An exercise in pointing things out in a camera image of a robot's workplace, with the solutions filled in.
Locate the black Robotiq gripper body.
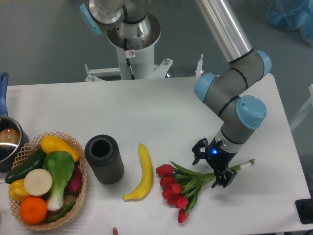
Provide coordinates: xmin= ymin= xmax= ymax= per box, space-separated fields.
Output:
xmin=205 ymin=138 xmax=238 ymax=177

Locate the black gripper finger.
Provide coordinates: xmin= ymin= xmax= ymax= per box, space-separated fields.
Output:
xmin=192 ymin=138 xmax=208 ymax=165
xmin=211 ymin=167 xmax=237 ymax=188

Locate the red tulip bouquet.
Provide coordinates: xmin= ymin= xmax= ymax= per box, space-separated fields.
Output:
xmin=155 ymin=158 xmax=256 ymax=224

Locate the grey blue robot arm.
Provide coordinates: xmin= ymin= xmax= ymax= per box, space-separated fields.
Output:
xmin=79 ymin=0 xmax=271 ymax=187

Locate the fingertip at bottom edge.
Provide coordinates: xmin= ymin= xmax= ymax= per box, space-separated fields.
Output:
xmin=112 ymin=227 xmax=119 ymax=235

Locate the yellow plastic banana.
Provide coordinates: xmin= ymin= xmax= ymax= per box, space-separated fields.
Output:
xmin=122 ymin=143 xmax=154 ymax=202

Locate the black device at edge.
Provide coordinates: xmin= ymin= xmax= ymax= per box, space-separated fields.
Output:
xmin=295 ymin=198 xmax=313 ymax=224

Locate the dark grey ribbed vase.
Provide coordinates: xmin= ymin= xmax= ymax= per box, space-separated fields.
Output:
xmin=84 ymin=134 xmax=124 ymax=185

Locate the purple sweet potato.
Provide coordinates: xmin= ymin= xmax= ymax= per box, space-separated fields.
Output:
xmin=67 ymin=165 xmax=83 ymax=193

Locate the green bok choy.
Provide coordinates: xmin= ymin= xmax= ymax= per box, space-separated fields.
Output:
xmin=43 ymin=151 xmax=74 ymax=211

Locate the yellow squash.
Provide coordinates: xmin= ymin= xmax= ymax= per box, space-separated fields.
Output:
xmin=40 ymin=136 xmax=80 ymax=162

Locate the woven wicker basket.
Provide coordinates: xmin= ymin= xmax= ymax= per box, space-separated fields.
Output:
xmin=9 ymin=132 xmax=87 ymax=231

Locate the green chili pepper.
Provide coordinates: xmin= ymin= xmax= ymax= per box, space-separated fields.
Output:
xmin=45 ymin=200 xmax=76 ymax=224

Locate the blue plastic bag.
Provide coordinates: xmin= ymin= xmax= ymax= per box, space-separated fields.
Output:
xmin=267 ymin=0 xmax=313 ymax=46

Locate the dark green cucumber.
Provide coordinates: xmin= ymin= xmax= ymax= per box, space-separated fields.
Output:
xmin=4 ymin=147 xmax=46 ymax=184

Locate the white round radish slice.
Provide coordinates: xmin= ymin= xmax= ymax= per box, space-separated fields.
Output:
xmin=23 ymin=168 xmax=52 ymax=196

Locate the orange fruit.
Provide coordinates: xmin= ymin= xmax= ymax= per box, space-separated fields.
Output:
xmin=19 ymin=197 xmax=47 ymax=224

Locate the yellow bell pepper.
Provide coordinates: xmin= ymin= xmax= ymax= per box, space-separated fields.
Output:
xmin=9 ymin=179 xmax=30 ymax=202

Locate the white frame at right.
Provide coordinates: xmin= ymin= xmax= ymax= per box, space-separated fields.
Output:
xmin=289 ymin=84 xmax=313 ymax=132

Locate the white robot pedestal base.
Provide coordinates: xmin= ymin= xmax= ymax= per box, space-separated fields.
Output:
xmin=85 ymin=13 xmax=174 ymax=82

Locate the black cable on pedestal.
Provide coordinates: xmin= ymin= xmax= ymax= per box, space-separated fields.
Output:
xmin=123 ymin=38 xmax=136 ymax=80

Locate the blue handled saucepan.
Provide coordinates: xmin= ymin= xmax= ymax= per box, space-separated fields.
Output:
xmin=0 ymin=72 xmax=29 ymax=172

